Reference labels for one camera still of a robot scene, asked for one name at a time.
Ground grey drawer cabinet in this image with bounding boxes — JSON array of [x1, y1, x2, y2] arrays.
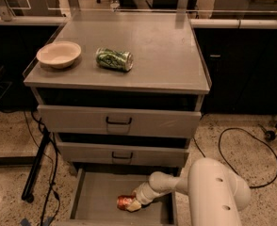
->
[[23, 10, 212, 226]]

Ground black floor cable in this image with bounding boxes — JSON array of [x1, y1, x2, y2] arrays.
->
[[193, 127, 277, 189]]

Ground black caster wheel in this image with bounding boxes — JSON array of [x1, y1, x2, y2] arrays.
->
[[265, 130, 276, 141]]

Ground grey middle drawer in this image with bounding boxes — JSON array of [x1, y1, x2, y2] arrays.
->
[[57, 142, 188, 168]]

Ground clear water bottle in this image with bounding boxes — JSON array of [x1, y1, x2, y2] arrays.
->
[[110, 0, 120, 10]]

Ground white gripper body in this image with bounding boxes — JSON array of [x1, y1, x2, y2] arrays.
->
[[134, 182, 161, 205]]

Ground green soda can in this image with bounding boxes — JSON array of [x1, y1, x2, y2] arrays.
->
[[95, 48, 133, 73]]

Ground white bowl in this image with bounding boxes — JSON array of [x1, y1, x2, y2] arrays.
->
[[36, 41, 81, 69]]

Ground black cable bundle left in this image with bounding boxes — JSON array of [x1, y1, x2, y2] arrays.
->
[[23, 110, 61, 226]]

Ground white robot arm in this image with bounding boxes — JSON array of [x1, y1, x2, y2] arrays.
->
[[117, 158, 251, 226]]

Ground black stand leg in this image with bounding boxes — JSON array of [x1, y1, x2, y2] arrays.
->
[[22, 128, 49, 203]]

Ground grey top drawer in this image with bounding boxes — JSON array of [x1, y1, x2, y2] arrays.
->
[[38, 105, 201, 138]]

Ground grey open bottom drawer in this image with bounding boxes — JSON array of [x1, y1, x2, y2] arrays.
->
[[55, 166, 177, 226]]

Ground red coke can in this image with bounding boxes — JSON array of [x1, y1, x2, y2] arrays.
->
[[117, 195, 135, 211]]

